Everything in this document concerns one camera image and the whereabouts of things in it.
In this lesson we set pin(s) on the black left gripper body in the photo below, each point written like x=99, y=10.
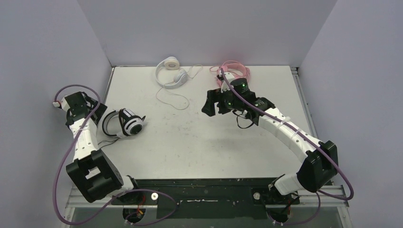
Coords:
x=98, y=109

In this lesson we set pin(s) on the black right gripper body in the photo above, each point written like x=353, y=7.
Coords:
x=215, y=101

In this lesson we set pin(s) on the black white headphones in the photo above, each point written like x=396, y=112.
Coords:
x=130, y=124

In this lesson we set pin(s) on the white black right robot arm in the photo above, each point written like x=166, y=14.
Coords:
x=318, y=158

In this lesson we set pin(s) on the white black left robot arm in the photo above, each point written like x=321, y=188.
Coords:
x=91, y=170

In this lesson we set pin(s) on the pink headphones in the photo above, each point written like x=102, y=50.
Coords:
x=237, y=69

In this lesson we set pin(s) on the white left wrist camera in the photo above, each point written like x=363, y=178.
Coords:
x=61, y=104

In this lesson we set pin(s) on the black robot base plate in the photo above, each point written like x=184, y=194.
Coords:
x=209, y=199

